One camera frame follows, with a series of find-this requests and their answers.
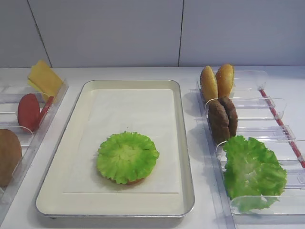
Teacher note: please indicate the green lettuce leaf on tray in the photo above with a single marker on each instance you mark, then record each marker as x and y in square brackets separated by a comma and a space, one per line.
[127, 157]

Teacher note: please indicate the left brown meat patty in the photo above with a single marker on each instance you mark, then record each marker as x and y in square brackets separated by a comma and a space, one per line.
[219, 122]

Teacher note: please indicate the brown meat patty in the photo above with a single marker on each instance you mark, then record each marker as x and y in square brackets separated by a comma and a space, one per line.
[231, 112]
[219, 122]

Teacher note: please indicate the bun half under lettuce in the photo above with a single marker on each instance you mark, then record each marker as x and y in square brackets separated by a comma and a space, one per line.
[138, 181]

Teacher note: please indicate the right brown meat patty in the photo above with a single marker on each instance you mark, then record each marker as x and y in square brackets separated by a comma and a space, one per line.
[231, 112]

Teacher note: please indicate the red tomato slice behind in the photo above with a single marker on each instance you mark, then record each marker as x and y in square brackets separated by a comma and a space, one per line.
[45, 110]

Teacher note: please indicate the red tomato slice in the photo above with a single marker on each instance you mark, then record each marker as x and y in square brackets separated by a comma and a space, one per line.
[28, 111]
[45, 110]

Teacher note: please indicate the yellow cheese slice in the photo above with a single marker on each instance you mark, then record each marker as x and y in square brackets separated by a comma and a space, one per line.
[44, 79]

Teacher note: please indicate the green lettuce leaf in rack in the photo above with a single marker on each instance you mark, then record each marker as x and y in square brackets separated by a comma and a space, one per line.
[253, 177]

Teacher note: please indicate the red tomato slice front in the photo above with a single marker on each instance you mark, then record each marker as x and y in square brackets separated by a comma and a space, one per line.
[28, 111]

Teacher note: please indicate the left golden bun half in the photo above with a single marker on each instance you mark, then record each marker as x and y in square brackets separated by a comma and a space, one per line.
[208, 84]

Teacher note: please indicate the golden bun half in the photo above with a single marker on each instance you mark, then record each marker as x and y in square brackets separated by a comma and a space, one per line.
[225, 80]
[208, 84]

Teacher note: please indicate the right golden bun half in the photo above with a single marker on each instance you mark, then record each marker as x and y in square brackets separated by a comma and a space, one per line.
[225, 80]

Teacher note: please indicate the white metal tray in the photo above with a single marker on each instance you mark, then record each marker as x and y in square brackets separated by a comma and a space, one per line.
[73, 187]

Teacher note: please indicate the clear acrylic right rack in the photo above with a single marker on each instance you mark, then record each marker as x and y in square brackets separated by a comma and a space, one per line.
[260, 117]

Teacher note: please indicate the clear acrylic rack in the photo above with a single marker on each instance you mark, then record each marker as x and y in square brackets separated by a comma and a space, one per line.
[30, 142]
[260, 117]

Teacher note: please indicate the clear acrylic left rack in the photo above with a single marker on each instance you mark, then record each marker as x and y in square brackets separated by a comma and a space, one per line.
[30, 142]

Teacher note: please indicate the brown bun in left rack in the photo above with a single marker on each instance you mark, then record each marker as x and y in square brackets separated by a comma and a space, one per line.
[10, 154]

